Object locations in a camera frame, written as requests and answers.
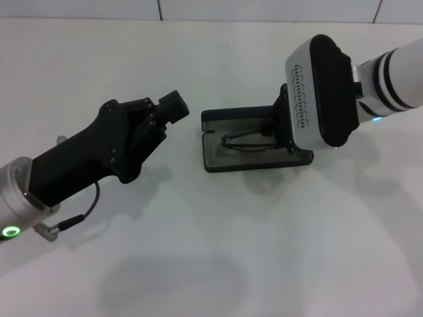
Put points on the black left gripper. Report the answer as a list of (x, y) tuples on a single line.
[(82, 155)]

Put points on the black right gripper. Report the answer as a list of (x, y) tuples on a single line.
[(282, 112)]

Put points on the black glasses case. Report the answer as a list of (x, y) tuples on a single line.
[(231, 115)]

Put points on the black glasses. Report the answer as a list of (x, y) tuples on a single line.
[(225, 142)]

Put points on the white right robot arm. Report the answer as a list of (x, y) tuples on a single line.
[(396, 79)]

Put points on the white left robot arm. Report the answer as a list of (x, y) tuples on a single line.
[(13, 198)]

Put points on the silver connector stub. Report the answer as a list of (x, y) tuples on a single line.
[(61, 138)]

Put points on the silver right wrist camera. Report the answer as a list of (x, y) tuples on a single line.
[(330, 92)]

